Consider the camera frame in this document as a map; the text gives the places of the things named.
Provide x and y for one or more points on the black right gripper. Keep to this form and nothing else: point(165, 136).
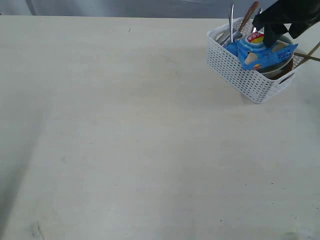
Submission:
point(301, 14)

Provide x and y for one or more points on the blue chips snack bag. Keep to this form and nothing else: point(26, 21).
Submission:
point(253, 54)

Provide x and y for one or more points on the wooden chopstick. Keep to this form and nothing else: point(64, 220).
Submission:
point(311, 52)
point(308, 57)

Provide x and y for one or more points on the white ceramic bowl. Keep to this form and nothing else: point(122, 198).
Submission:
point(274, 70)

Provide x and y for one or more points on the silver metal fork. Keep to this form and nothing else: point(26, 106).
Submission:
point(230, 19)

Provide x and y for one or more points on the stainless steel cup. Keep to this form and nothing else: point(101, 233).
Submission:
point(224, 40)

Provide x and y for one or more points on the brown round plate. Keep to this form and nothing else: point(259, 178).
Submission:
point(286, 69)

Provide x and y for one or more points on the white perforated plastic basket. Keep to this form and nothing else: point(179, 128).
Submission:
point(249, 83)

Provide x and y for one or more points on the brown wooden handle spoon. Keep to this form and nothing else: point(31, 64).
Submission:
point(248, 14)

